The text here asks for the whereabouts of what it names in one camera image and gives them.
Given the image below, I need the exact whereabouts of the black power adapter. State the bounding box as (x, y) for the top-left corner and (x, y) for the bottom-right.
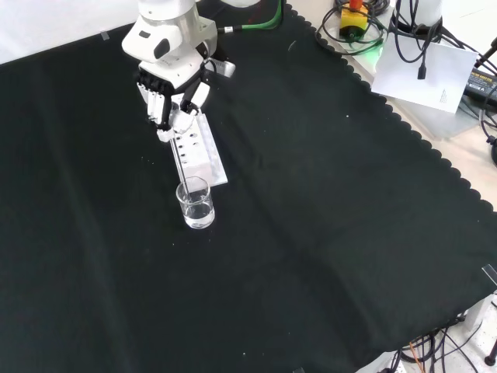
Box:
(463, 68), (497, 100)

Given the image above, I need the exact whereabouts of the pale grey board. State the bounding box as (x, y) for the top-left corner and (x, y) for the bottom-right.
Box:
(382, 95), (481, 141)

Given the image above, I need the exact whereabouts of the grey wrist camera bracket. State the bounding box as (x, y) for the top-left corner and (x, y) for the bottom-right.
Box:
(204, 58), (237, 78)

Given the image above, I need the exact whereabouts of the white test tube rack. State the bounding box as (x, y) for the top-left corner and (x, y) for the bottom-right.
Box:
(170, 101), (229, 186)

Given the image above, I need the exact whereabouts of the black tripod knob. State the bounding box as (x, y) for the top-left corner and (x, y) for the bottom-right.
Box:
(485, 134), (497, 168)

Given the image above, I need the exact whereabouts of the black cable with plug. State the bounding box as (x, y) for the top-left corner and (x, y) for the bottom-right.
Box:
(389, 15), (444, 81)

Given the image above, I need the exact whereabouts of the green cable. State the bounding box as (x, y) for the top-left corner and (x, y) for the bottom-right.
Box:
(217, 0), (285, 34)

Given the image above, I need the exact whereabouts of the black floor cable bundle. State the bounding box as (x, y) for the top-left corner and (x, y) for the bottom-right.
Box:
(399, 314), (497, 373)

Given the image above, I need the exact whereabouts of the orange floor cable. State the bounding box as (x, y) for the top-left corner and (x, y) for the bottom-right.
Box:
(408, 340), (426, 373)

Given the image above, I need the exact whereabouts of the yellow stop button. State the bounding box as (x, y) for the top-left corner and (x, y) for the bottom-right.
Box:
(339, 0), (370, 40)

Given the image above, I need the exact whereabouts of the clear glass beaker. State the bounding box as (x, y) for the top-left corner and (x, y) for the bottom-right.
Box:
(175, 176), (216, 230)

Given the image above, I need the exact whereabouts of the white paper sheet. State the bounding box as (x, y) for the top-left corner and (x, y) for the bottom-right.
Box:
(370, 38), (479, 114)

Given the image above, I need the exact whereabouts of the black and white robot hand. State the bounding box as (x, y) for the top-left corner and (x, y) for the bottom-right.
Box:
(134, 57), (213, 142)

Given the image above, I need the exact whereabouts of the black bench cloth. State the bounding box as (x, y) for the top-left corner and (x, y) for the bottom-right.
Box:
(0, 0), (497, 373)

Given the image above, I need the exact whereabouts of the white table leg bracket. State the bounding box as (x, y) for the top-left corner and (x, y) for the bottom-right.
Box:
(464, 293), (497, 353)

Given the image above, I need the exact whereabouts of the clear glass rod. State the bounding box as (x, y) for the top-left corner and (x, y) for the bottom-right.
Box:
(169, 138), (193, 204)

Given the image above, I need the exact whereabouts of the black looped cable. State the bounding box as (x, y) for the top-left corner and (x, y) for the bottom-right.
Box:
(315, 0), (389, 51)

